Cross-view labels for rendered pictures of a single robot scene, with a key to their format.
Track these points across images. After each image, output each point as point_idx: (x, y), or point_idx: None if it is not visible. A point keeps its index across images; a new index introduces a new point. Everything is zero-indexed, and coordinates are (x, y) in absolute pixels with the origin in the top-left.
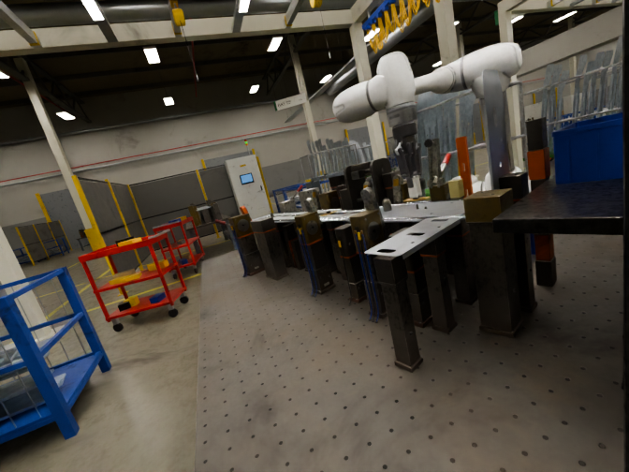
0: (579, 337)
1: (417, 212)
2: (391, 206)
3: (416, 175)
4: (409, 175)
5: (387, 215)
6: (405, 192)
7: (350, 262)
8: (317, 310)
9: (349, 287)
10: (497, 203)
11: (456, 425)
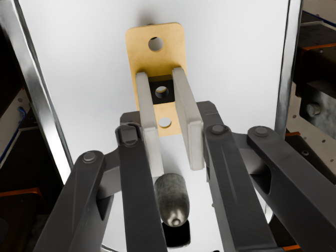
0: None
1: (210, 27)
2: (112, 214)
3: (150, 138)
4: (257, 128)
5: (248, 126)
6: (7, 251)
7: (287, 129)
8: (303, 123)
9: None
10: None
11: None
